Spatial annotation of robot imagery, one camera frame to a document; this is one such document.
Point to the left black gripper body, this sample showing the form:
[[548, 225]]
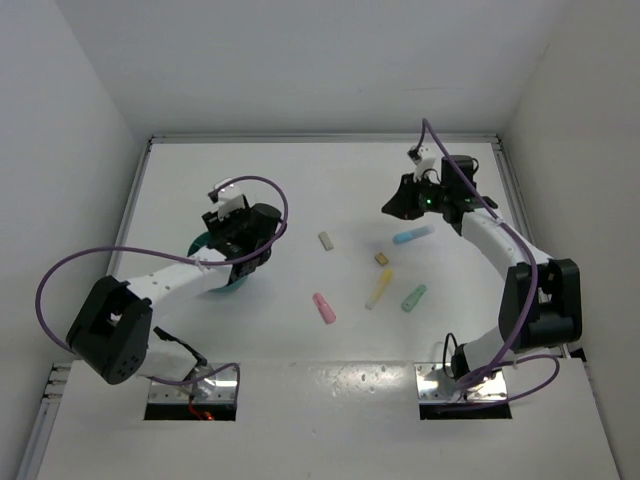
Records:
[[225, 227]]

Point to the blue highlighter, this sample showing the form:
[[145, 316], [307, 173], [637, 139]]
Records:
[[413, 234]]

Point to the grey white eraser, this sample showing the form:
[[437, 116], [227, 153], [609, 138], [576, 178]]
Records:
[[326, 241]]

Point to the small brown eraser block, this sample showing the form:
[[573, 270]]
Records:
[[381, 259]]

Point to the pink highlighter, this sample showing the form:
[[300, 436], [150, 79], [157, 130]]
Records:
[[325, 310]]

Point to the green highlighter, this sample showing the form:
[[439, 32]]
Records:
[[411, 301]]

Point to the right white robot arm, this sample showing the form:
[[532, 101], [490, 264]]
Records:
[[541, 304]]

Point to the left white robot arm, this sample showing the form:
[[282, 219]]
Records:
[[117, 331]]

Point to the teal round organizer container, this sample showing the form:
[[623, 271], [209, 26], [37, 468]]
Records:
[[202, 241]]

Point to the yellow highlighter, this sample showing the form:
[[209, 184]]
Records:
[[380, 287]]

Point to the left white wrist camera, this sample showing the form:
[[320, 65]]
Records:
[[226, 200]]

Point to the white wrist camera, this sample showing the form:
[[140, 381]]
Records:
[[423, 160], [226, 200]]

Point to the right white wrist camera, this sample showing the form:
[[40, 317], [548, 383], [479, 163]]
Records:
[[423, 160]]

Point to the aluminium table frame rail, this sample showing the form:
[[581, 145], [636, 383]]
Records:
[[321, 401]]

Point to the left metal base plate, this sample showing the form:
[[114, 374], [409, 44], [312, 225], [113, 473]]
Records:
[[218, 388]]

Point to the metal base plate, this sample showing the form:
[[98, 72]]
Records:
[[218, 388], [434, 387]]

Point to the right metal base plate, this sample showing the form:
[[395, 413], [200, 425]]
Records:
[[434, 387]]

